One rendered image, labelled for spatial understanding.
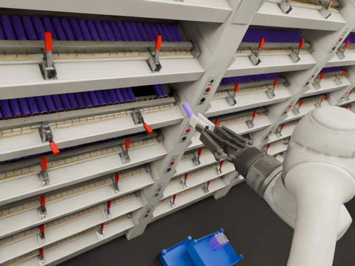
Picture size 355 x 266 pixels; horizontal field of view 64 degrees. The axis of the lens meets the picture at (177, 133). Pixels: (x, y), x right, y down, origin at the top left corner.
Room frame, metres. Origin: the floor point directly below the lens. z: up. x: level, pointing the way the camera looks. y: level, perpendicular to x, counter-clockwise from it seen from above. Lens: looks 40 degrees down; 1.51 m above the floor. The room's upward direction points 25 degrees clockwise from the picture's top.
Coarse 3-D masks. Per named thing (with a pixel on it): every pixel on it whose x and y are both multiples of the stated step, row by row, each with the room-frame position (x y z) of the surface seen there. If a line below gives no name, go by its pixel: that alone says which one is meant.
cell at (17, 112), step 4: (8, 100) 0.48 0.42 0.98; (12, 100) 0.48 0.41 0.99; (16, 100) 0.49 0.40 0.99; (12, 104) 0.47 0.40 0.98; (16, 104) 0.48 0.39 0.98; (12, 108) 0.46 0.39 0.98; (16, 108) 0.47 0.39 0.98; (12, 112) 0.46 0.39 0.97; (16, 112) 0.46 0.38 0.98; (20, 112) 0.47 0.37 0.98
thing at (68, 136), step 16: (144, 96) 0.77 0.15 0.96; (176, 96) 0.82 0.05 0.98; (48, 112) 0.52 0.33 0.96; (160, 112) 0.75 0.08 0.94; (176, 112) 0.79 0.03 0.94; (64, 128) 0.51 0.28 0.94; (80, 128) 0.53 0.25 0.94; (96, 128) 0.56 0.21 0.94; (112, 128) 0.59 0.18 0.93; (128, 128) 0.62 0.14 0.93; (144, 128) 0.68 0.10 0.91; (0, 144) 0.38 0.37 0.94; (16, 144) 0.40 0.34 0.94; (32, 144) 0.43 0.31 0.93; (48, 144) 0.45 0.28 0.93; (64, 144) 0.48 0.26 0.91; (80, 144) 0.53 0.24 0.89; (0, 160) 0.37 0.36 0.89
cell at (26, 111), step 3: (18, 99) 0.49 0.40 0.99; (21, 99) 0.49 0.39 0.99; (24, 99) 0.50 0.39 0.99; (18, 102) 0.49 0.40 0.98; (21, 102) 0.49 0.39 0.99; (24, 102) 0.49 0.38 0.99; (21, 105) 0.48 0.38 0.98; (24, 105) 0.49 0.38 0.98; (27, 105) 0.49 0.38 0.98; (21, 108) 0.48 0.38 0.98; (24, 108) 0.48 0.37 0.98; (27, 108) 0.48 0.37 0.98; (24, 111) 0.47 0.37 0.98; (27, 111) 0.48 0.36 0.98; (24, 114) 0.47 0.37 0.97; (30, 114) 0.48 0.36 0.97
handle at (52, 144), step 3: (45, 132) 0.45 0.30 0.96; (48, 132) 0.46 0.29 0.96; (48, 135) 0.45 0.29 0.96; (48, 138) 0.44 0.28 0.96; (51, 138) 0.45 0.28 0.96; (51, 141) 0.44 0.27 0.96; (51, 144) 0.43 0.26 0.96; (54, 144) 0.43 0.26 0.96; (51, 147) 0.42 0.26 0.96; (54, 147) 0.42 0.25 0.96; (57, 147) 0.43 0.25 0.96; (54, 150) 0.41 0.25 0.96; (57, 150) 0.42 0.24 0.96; (54, 153) 0.41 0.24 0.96; (57, 153) 0.41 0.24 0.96
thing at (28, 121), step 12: (96, 108) 0.60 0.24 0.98; (108, 108) 0.62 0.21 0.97; (120, 108) 0.65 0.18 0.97; (132, 108) 0.68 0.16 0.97; (0, 120) 0.42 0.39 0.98; (12, 120) 0.43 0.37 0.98; (24, 120) 0.45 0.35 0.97; (36, 120) 0.47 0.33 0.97; (48, 120) 0.49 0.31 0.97; (60, 120) 0.51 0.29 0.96; (96, 120) 0.58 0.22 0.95; (12, 132) 0.42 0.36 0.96; (24, 132) 0.43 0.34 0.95
